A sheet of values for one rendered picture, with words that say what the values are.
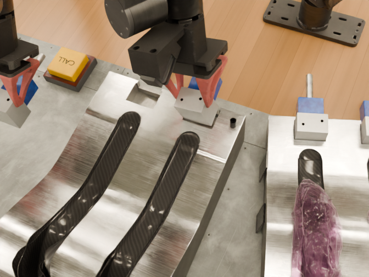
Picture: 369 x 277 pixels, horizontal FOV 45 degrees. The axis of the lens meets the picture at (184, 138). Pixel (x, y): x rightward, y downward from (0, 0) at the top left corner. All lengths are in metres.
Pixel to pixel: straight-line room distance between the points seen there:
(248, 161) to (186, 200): 0.17
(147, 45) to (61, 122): 0.38
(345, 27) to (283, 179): 0.39
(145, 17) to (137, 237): 0.31
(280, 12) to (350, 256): 0.54
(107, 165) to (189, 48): 0.25
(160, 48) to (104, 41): 0.44
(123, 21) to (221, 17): 0.46
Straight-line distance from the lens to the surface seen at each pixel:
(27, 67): 0.71
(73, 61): 0.92
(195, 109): 0.68
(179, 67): 0.63
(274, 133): 0.76
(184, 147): 0.72
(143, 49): 0.56
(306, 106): 0.78
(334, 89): 0.90
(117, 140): 0.75
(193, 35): 0.59
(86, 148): 0.75
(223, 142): 0.71
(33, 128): 0.91
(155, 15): 0.57
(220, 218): 0.76
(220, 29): 0.97
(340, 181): 0.74
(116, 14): 0.57
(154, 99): 0.80
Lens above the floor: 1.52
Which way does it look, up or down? 62 degrees down
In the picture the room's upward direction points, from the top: 10 degrees counter-clockwise
